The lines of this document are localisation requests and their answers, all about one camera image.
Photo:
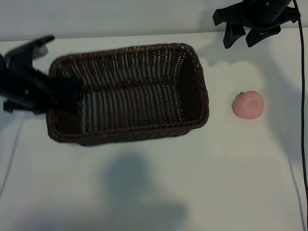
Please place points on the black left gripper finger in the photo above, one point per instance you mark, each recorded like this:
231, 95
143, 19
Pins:
47, 107
71, 90

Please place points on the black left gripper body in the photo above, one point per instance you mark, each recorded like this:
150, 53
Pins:
19, 81

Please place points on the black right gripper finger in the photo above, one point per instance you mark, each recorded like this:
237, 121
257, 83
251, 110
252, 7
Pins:
232, 36
258, 35

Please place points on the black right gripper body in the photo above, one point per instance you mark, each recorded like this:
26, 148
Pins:
262, 13

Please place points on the dark brown wicker basket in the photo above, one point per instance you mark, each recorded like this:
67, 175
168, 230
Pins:
144, 108

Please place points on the pink peach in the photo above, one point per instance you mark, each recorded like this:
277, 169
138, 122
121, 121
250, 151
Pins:
249, 104

